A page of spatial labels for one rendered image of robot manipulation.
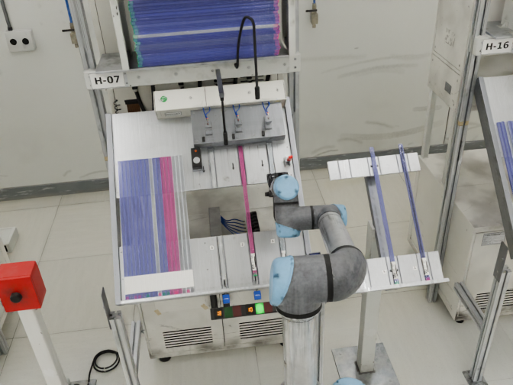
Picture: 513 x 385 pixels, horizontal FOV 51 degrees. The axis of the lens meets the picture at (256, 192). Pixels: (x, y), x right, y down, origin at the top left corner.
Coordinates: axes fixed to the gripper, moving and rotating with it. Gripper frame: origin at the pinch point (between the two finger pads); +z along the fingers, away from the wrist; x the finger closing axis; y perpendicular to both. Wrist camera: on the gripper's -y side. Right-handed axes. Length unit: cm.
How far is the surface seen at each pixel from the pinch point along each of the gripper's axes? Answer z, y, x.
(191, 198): 62, 1, 34
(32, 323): 14, -40, 96
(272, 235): -2.9, -14.9, 2.9
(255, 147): 5.8, 17.9, 5.3
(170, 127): 8.7, 29.1, 36.2
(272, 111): 2.9, 30.4, -2.1
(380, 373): 40, -85, -43
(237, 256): -4.5, -20.7, 16.3
